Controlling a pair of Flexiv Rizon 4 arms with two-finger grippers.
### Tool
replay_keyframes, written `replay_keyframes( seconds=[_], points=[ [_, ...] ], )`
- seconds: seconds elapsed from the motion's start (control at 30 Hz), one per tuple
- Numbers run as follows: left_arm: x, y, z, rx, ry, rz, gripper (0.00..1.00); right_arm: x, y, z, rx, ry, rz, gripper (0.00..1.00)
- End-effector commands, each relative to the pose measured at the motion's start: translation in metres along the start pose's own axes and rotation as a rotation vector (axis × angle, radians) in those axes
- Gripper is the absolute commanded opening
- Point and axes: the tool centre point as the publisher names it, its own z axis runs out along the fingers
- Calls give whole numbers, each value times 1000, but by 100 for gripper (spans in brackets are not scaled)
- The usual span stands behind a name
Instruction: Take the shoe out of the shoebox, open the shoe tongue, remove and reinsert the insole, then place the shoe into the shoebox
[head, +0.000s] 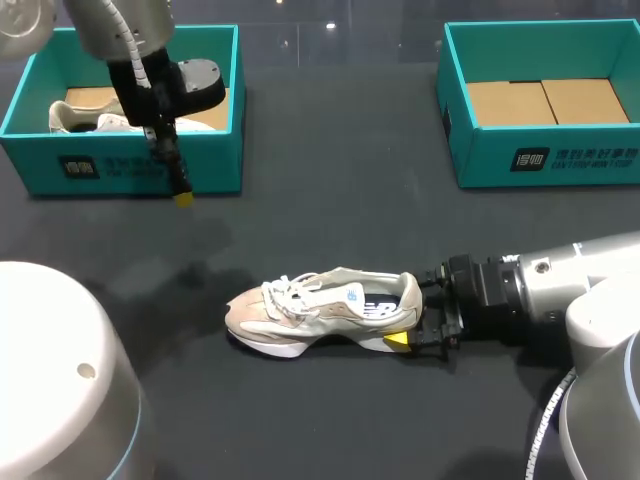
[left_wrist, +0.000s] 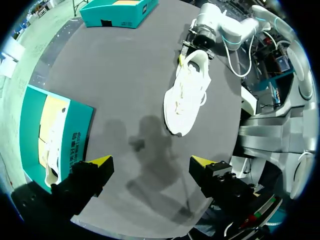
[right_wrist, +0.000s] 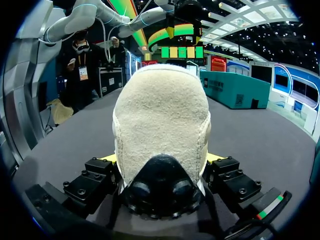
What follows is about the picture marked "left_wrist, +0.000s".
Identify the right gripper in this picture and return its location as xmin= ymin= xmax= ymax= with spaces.
xmin=177 ymin=19 xmax=218 ymax=67

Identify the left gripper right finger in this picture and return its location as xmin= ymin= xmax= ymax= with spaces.
xmin=188 ymin=155 xmax=256 ymax=219

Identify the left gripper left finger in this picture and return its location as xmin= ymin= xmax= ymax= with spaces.
xmin=50 ymin=155 xmax=115 ymax=216

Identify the white shoe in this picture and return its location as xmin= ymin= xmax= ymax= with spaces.
xmin=39 ymin=107 xmax=69 ymax=187
xmin=163 ymin=49 xmax=212 ymax=137

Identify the teal box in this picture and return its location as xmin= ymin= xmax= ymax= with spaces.
xmin=79 ymin=0 xmax=160 ymax=29
xmin=19 ymin=84 xmax=96 ymax=199

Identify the white cable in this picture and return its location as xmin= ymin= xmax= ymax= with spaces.
xmin=220 ymin=30 xmax=259 ymax=78

